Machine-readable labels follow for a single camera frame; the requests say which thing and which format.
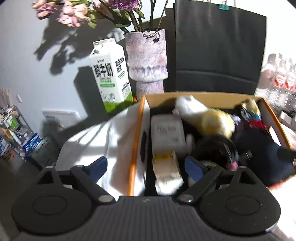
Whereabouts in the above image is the small yellow white box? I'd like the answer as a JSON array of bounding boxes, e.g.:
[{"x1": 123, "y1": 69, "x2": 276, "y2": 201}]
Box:
[{"x1": 152, "y1": 151, "x2": 184, "y2": 196}]

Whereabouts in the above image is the navy zip pouch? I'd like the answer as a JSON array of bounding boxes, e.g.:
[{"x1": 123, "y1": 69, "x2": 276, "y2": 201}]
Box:
[{"x1": 231, "y1": 126, "x2": 295, "y2": 186}]

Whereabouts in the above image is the yellow white plush toy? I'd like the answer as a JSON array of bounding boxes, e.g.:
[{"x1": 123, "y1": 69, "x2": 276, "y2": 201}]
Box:
[{"x1": 173, "y1": 95, "x2": 235, "y2": 138}]

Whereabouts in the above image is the dark waste bin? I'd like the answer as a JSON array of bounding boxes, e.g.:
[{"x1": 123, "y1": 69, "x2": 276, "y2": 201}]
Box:
[{"x1": 27, "y1": 137, "x2": 61, "y2": 168}]

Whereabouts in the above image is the water bottle pack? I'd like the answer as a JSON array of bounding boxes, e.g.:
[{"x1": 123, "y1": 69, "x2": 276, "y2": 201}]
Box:
[{"x1": 254, "y1": 53, "x2": 295, "y2": 118}]

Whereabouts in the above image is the white flat box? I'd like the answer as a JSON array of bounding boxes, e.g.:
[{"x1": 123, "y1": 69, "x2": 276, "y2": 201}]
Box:
[{"x1": 42, "y1": 110, "x2": 81, "y2": 128}]

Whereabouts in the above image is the purple textured vase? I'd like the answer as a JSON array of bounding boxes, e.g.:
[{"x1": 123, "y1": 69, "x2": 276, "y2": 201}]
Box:
[{"x1": 125, "y1": 29, "x2": 169, "y2": 98}]

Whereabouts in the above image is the purple flower bouquet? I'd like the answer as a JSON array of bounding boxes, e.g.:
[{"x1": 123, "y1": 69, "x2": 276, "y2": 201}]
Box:
[{"x1": 32, "y1": 0, "x2": 160, "y2": 34}]

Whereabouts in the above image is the white green milk carton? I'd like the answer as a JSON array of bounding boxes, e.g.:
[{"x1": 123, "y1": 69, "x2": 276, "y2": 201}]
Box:
[{"x1": 89, "y1": 38, "x2": 133, "y2": 113}]

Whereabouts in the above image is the black paper bag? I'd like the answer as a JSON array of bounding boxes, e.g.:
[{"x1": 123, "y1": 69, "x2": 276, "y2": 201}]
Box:
[{"x1": 174, "y1": 1, "x2": 266, "y2": 95}]

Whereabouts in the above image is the white plastic container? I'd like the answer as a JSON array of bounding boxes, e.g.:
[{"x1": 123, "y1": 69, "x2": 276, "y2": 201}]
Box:
[{"x1": 151, "y1": 114, "x2": 187, "y2": 157}]

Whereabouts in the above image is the orange cardboard box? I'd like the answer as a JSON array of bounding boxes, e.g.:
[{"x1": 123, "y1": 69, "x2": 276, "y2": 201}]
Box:
[{"x1": 127, "y1": 91, "x2": 296, "y2": 197}]

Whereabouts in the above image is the wire storage shelf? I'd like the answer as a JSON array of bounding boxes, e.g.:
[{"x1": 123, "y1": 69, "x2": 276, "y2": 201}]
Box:
[{"x1": 0, "y1": 87, "x2": 35, "y2": 163}]

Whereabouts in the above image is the small colourful figurine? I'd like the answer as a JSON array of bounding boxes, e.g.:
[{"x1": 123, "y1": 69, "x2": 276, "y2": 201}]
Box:
[{"x1": 234, "y1": 99, "x2": 266, "y2": 130}]

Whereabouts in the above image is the blue white carton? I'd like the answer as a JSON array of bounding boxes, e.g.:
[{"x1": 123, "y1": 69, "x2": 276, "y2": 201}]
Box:
[{"x1": 22, "y1": 133, "x2": 41, "y2": 155}]

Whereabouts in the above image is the black braided cable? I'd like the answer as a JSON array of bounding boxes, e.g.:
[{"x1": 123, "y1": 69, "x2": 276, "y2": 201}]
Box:
[{"x1": 196, "y1": 134, "x2": 241, "y2": 170}]

